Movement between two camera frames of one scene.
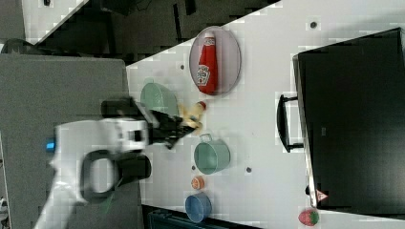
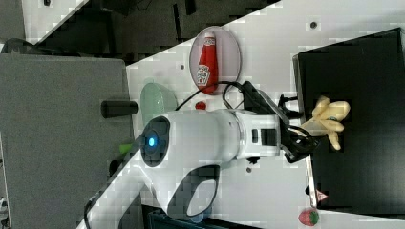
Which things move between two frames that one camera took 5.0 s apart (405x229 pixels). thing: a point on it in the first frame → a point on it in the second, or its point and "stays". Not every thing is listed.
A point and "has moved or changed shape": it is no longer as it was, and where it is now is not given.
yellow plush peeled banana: [191, 116] has moved or changed shape
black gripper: [164, 128] → [296, 141]
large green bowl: [159, 97] stays
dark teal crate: [164, 219] stays
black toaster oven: [351, 101] stays
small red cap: [203, 104] stays
